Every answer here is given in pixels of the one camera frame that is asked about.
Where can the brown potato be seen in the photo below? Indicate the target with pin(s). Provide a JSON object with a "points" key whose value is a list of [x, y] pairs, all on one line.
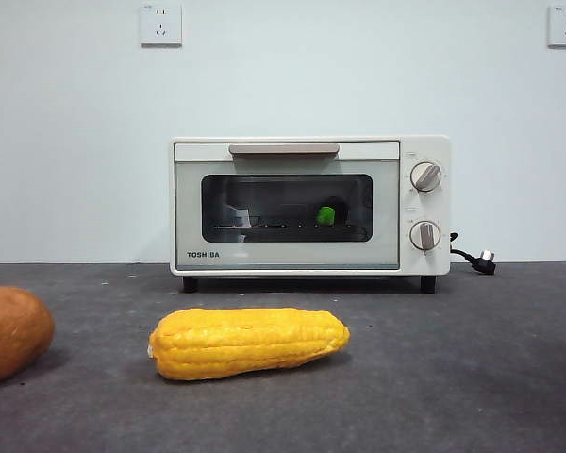
{"points": [[9, 330]]}

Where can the beige knob upright pointer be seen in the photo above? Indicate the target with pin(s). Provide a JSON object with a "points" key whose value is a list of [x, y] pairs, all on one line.
{"points": [[425, 235]]}

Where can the white Toshiba toaster oven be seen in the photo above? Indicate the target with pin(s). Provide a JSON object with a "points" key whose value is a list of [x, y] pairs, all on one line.
{"points": [[427, 141]]}

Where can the beige knob slanted pointer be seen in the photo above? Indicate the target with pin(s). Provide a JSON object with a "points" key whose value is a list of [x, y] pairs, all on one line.
{"points": [[425, 176]]}

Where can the yellow corn cob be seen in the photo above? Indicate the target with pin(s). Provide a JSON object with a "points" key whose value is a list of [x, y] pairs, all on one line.
{"points": [[245, 342]]}

